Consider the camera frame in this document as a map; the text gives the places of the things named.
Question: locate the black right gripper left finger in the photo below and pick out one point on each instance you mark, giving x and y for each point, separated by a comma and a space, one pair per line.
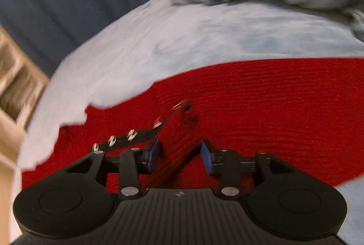
82, 196

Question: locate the red knitted sweater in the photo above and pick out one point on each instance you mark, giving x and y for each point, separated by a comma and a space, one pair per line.
308, 112

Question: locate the light blue bed sheet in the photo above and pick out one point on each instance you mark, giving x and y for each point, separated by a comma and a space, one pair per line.
157, 41

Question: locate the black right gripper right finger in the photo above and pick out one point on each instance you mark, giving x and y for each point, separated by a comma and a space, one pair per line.
278, 197

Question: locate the white shelf unit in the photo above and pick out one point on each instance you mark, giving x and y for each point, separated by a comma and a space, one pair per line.
22, 84

